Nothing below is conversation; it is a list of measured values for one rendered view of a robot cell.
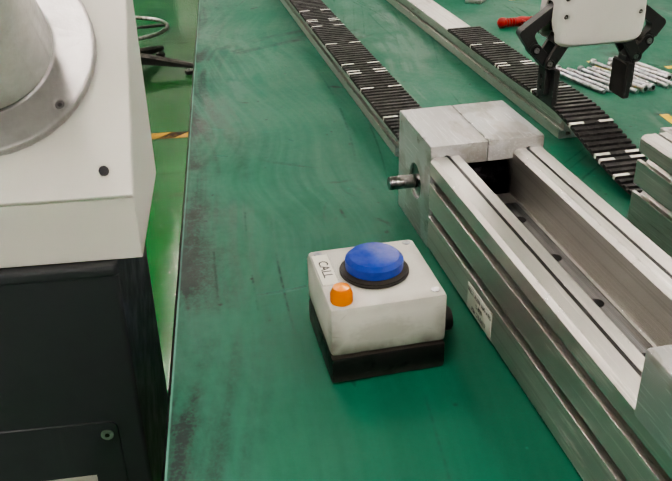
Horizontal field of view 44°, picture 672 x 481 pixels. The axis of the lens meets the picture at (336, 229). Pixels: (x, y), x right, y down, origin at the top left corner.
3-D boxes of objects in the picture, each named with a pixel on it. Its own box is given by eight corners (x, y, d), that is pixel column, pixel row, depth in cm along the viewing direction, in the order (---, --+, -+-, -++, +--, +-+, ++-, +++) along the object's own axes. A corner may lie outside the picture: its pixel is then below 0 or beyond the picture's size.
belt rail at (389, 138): (264, -20, 172) (263, -35, 171) (283, -22, 173) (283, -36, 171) (395, 156, 89) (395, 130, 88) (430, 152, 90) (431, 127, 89)
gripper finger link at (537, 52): (550, 36, 88) (543, 96, 91) (522, 39, 87) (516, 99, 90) (563, 44, 85) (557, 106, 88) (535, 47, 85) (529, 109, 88)
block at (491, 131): (373, 206, 79) (373, 112, 74) (495, 192, 81) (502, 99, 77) (400, 252, 71) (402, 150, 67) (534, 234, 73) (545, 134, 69)
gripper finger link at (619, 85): (642, 28, 90) (633, 88, 93) (615, 31, 89) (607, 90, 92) (659, 36, 87) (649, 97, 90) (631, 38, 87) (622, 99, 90)
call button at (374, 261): (339, 267, 58) (338, 243, 58) (393, 260, 59) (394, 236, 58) (352, 297, 55) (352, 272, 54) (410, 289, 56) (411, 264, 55)
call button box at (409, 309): (309, 319, 62) (305, 247, 59) (431, 301, 64) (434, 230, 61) (331, 385, 56) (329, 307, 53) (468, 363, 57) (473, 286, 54)
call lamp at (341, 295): (327, 295, 54) (327, 280, 54) (350, 292, 54) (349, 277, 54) (332, 308, 53) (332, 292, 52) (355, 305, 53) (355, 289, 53)
